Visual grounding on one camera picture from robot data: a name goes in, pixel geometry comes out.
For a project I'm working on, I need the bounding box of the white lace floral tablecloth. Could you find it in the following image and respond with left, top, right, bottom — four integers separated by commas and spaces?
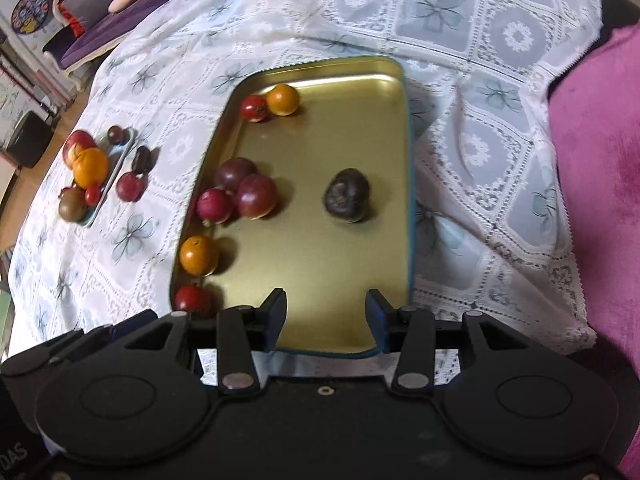
9, 0, 602, 354

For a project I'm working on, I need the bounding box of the red apple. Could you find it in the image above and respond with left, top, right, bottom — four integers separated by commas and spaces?
62, 129, 96, 169

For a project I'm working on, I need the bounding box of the brown kiwi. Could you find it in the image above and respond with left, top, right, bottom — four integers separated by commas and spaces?
58, 188, 88, 222

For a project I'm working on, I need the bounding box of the red cushion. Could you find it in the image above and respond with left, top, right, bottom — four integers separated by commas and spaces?
58, 3, 85, 38

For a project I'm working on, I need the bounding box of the purple chaise sofa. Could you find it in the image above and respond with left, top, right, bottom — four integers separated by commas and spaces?
42, 0, 169, 92

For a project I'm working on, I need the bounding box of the cherry tomato on plate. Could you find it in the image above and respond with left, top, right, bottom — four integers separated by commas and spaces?
85, 184, 102, 207

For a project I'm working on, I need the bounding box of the red cherry tomato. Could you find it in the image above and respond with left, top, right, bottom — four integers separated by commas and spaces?
174, 285, 212, 316
240, 94, 269, 122

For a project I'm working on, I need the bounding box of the orange with stem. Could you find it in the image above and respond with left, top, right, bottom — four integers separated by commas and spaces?
73, 148, 110, 190

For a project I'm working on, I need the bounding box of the gold metal tray blue rim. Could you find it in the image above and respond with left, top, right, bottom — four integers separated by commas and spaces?
181, 55, 414, 359

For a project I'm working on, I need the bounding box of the dark plum on plate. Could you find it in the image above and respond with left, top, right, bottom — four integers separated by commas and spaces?
107, 125, 127, 145

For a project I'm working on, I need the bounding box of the red radish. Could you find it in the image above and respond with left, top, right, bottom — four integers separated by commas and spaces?
116, 171, 144, 203
196, 188, 234, 226

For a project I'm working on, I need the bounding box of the pink fabric chair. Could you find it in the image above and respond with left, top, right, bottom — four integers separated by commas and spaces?
546, 22, 640, 468

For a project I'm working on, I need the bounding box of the orange cherry tomato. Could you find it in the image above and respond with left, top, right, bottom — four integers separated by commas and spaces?
179, 235, 219, 278
266, 84, 300, 116

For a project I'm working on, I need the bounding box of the round colourful wall decoration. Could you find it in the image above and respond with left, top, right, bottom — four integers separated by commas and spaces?
11, 0, 51, 35

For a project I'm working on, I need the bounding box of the black ottoman stool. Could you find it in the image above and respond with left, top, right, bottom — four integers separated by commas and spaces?
4, 110, 53, 169

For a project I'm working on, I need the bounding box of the light green rectangular plate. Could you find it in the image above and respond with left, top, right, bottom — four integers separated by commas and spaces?
78, 127, 138, 228

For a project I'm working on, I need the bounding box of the reddish purple plum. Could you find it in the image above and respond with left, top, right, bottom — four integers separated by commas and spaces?
235, 174, 279, 220

